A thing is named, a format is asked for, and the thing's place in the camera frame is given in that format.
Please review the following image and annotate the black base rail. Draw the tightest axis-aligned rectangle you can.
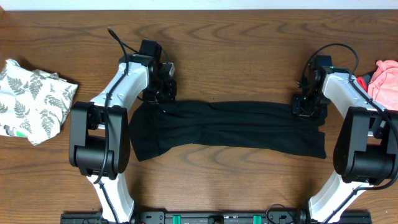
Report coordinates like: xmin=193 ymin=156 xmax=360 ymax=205
xmin=60 ymin=208 xmax=373 ymax=224

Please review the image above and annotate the pink garment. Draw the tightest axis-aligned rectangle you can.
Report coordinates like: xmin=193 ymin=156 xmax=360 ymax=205
xmin=368 ymin=60 xmax=398 ymax=111

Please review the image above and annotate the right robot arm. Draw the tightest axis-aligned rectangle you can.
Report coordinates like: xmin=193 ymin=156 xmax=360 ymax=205
xmin=292 ymin=62 xmax=397 ymax=223

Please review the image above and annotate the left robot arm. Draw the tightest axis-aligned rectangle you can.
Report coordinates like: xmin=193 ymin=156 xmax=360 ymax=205
xmin=61 ymin=54 xmax=176 ymax=223

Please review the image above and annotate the red garment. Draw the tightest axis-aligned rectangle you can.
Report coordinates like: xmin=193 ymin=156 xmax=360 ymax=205
xmin=357 ymin=74 xmax=373 ymax=93

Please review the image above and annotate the white fern-print fabric bag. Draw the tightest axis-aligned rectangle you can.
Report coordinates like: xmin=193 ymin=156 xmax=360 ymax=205
xmin=1 ymin=59 xmax=78 ymax=145

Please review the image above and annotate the black t-shirt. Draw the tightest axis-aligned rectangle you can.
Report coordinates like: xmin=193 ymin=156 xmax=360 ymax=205
xmin=129 ymin=100 xmax=326 ymax=161

